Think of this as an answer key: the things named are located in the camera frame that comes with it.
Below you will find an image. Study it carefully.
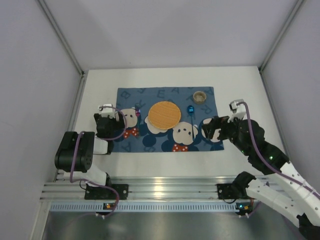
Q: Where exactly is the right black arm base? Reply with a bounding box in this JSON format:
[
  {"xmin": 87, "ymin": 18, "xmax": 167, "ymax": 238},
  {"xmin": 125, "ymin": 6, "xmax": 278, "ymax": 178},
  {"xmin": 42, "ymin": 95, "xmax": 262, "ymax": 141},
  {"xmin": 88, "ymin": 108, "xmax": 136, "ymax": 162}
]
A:
[{"xmin": 216, "ymin": 183, "xmax": 249, "ymax": 201}]

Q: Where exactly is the round woven wicker plate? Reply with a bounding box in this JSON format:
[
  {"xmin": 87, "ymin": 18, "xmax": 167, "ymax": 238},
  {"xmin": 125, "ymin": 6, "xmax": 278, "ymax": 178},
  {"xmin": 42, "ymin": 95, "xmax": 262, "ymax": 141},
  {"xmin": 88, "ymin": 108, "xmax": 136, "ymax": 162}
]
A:
[{"xmin": 148, "ymin": 101, "xmax": 182, "ymax": 130}]

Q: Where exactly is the iridescent purple fork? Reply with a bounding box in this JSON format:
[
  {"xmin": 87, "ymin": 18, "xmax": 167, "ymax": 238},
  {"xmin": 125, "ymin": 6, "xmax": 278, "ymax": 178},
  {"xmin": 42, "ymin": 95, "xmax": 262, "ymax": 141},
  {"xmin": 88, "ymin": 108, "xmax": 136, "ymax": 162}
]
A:
[{"xmin": 135, "ymin": 104, "xmax": 141, "ymax": 137}]

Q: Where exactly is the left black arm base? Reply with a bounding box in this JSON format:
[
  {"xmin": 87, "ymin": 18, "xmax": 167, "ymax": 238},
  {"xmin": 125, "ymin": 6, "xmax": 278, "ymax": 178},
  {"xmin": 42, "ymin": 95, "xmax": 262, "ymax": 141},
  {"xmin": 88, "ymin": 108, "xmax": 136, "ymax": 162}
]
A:
[{"xmin": 79, "ymin": 181, "xmax": 129, "ymax": 200}]

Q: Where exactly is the blue bear placemat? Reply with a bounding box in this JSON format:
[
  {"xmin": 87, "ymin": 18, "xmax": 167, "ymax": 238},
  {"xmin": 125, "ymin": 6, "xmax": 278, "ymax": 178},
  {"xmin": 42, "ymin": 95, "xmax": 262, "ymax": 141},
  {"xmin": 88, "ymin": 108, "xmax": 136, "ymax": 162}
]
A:
[{"xmin": 113, "ymin": 86, "xmax": 224, "ymax": 153}]

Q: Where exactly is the aluminium frame post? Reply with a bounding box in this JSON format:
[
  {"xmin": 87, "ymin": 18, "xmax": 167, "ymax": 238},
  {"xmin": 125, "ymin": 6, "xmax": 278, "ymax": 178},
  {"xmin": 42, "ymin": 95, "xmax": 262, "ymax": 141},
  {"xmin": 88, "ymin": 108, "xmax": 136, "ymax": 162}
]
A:
[
  {"xmin": 37, "ymin": 0, "xmax": 87, "ymax": 78},
  {"xmin": 258, "ymin": 0, "xmax": 307, "ymax": 73}
]

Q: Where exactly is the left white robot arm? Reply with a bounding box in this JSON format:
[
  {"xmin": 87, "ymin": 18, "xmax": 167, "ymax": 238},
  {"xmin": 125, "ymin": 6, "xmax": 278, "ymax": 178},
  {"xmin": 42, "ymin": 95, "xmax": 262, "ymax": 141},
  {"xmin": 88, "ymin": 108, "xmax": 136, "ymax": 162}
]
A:
[{"xmin": 54, "ymin": 104, "xmax": 127, "ymax": 189}]

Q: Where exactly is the left aluminium frame post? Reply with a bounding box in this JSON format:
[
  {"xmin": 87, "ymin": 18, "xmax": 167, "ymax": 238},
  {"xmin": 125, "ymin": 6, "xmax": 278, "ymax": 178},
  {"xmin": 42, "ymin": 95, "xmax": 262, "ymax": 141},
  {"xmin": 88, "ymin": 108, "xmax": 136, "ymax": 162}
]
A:
[{"xmin": 37, "ymin": 0, "xmax": 87, "ymax": 78}]

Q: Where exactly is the slotted grey cable duct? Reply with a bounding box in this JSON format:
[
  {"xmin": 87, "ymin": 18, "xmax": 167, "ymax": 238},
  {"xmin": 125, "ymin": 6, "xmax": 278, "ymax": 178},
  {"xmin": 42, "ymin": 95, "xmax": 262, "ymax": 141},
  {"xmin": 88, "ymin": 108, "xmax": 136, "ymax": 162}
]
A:
[{"xmin": 50, "ymin": 201, "xmax": 252, "ymax": 213}]

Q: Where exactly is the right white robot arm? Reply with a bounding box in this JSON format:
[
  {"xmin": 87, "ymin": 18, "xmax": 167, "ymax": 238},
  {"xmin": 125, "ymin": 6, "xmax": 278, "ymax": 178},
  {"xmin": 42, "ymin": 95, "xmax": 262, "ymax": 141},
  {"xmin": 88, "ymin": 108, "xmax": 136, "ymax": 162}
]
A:
[{"xmin": 201, "ymin": 99, "xmax": 320, "ymax": 240}]

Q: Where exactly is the small beige cup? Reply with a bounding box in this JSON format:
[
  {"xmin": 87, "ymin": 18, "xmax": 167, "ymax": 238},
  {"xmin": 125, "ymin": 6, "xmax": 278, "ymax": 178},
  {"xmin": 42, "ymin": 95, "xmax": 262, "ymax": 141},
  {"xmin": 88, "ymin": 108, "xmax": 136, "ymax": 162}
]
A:
[{"xmin": 192, "ymin": 91, "xmax": 207, "ymax": 105}]

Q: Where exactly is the iridescent blue spoon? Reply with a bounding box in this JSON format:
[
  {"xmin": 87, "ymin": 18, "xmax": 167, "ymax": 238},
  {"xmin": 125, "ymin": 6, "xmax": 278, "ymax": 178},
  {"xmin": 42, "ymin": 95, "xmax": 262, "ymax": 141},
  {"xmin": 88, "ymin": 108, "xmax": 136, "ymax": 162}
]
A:
[{"xmin": 187, "ymin": 105, "xmax": 195, "ymax": 141}]

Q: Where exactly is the aluminium mounting rail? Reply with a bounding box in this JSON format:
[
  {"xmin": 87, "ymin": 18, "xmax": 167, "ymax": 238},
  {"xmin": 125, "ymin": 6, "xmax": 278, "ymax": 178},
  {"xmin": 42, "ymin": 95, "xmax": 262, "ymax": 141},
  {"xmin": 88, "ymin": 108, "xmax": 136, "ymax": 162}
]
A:
[{"xmin": 39, "ymin": 176, "xmax": 236, "ymax": 202}]

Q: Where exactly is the right aluminium frame post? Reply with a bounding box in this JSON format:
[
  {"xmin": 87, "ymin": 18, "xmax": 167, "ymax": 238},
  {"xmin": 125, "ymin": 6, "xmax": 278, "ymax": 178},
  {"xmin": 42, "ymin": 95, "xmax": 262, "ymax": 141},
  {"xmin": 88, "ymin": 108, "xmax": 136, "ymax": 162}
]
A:
[{"xmin": 258, "ymin": 0, "xmax": 307, "ymax": 73}]

